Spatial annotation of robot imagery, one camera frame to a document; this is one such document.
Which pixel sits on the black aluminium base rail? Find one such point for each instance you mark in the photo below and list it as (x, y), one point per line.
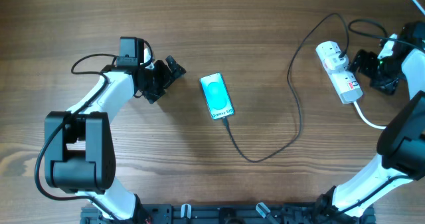
(297, 213)

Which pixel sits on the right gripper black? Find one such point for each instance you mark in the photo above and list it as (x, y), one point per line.
(388, 85)

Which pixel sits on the white power strip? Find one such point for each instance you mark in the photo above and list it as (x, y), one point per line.
(343, 80)

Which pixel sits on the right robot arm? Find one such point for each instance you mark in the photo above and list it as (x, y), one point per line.
(400, 148)

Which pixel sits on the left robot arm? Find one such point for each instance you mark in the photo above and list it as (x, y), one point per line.
(77, 160)

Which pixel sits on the white USB charger plug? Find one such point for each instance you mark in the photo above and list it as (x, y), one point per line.
(335, 63)

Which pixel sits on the teal Samsung Galaxy smartphone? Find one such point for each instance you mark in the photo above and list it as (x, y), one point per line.
(216, 96)

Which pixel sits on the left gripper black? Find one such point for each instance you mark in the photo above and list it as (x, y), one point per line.
(167, 78)

